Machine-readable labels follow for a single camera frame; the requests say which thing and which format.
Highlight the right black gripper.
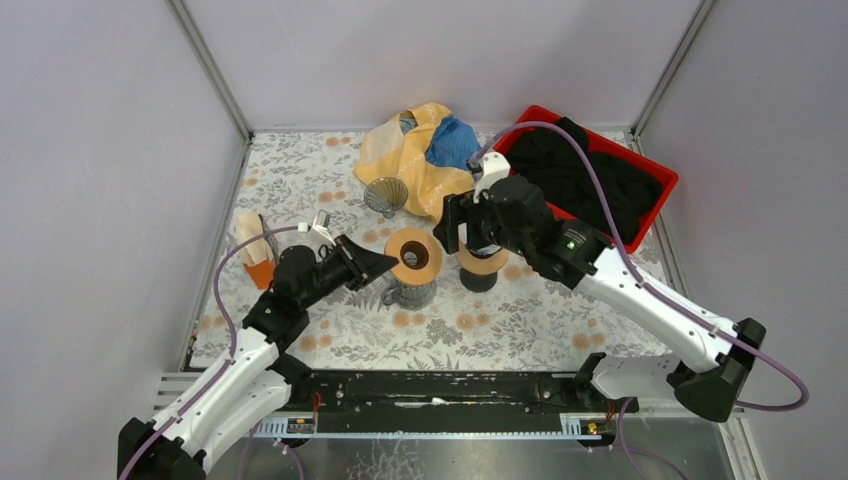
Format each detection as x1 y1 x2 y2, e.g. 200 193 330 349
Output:
432 189 530 259

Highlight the wooden ring holder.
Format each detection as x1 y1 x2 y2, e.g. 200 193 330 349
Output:
456 243 510 276
384 227 443 287

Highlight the dark glass carafe red rim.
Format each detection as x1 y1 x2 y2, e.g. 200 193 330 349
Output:
459 268 498 293

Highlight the clear glass pitcher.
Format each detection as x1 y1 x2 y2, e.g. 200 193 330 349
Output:
380 276 438 310

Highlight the white paper coffee filter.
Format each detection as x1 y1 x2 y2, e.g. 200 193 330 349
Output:
466 244 503 259

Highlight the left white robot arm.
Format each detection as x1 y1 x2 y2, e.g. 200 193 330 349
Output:
117 235 399 479

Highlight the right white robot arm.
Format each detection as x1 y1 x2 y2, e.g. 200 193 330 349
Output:
433 175 766 423

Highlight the orange filter holder box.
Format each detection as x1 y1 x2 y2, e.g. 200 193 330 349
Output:
233 212 276 290

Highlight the clear grey glass dripper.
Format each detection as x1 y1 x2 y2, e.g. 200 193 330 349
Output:
363 177 408 219

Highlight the blue cloth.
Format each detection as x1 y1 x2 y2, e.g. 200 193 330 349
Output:
425 115 480 171

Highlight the red plastic bin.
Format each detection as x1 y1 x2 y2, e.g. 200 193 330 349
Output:
494 105 678 253

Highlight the floral table mat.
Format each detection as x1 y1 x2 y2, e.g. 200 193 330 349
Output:
234 132 665 371

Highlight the yellow cloth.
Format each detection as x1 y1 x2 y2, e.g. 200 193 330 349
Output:
353 102 474 222

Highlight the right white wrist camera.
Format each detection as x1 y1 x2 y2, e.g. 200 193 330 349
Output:
467 151 511 203

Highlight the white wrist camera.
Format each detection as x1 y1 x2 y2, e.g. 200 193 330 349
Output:
297 209 334 246
467 151 511 203

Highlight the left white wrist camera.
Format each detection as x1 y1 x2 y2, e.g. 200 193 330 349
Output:
297 209 334 246

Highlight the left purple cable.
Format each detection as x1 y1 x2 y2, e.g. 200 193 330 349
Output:
117 225 309 480

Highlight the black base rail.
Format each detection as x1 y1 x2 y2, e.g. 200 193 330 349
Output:
277 370 620 434

